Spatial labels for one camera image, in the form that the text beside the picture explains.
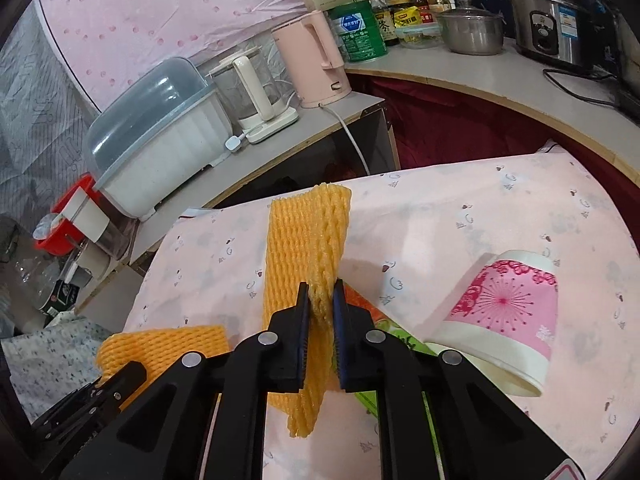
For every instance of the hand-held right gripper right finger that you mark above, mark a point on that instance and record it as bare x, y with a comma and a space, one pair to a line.
345, 330

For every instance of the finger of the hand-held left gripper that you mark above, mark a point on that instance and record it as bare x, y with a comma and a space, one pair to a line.
95, 405

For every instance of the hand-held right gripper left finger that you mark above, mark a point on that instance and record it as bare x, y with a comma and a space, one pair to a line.
296, 330

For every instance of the yellow-green snack bag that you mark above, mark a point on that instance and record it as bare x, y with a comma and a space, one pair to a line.
400, 340

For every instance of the orange foam net sleeve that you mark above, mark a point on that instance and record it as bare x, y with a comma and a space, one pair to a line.
305, 240
165, 347

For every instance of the floral cloth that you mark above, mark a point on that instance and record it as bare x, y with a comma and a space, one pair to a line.
50, 360

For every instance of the dark tin can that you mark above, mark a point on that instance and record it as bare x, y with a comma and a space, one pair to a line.
62, 300

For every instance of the white mug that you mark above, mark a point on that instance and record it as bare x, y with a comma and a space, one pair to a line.
95, 262

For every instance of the clear plastic bottle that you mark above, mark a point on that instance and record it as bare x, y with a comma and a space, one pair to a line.
25, 280

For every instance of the pink printed tablecloth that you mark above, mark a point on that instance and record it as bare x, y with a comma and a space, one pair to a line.
450, 220

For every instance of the pink printed paper cup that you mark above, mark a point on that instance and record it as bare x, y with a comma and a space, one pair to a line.
500, 310

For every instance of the red plastic basin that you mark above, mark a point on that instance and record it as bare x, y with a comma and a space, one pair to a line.
55, 232

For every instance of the white blender cup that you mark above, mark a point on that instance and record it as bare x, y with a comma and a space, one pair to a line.
97, 225

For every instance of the white power plug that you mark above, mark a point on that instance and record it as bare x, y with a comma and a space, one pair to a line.
234, 143

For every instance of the white dish box grey lid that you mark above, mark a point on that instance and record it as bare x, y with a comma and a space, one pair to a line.
165, 160

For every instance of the dark red cloth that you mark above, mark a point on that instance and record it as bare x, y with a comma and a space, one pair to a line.
475, 125

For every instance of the pink electric kettle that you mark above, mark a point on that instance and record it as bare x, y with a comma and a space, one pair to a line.
310, 60

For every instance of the green tin can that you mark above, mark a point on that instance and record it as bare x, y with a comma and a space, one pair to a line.
357, 35

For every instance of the grey striped cloth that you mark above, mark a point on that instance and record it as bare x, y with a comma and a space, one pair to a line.
35, 110

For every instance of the glass food container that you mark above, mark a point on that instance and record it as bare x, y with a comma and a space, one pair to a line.
420, 37

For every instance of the small steel pot with lid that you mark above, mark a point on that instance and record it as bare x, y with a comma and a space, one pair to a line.
470, 30

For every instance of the pink dotted curtain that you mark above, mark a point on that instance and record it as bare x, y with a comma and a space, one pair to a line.
150, 15

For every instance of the steel rice cooker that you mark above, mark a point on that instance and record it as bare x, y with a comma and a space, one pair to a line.
550, 20

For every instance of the large steel pot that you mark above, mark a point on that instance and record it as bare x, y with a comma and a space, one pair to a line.
625, 40

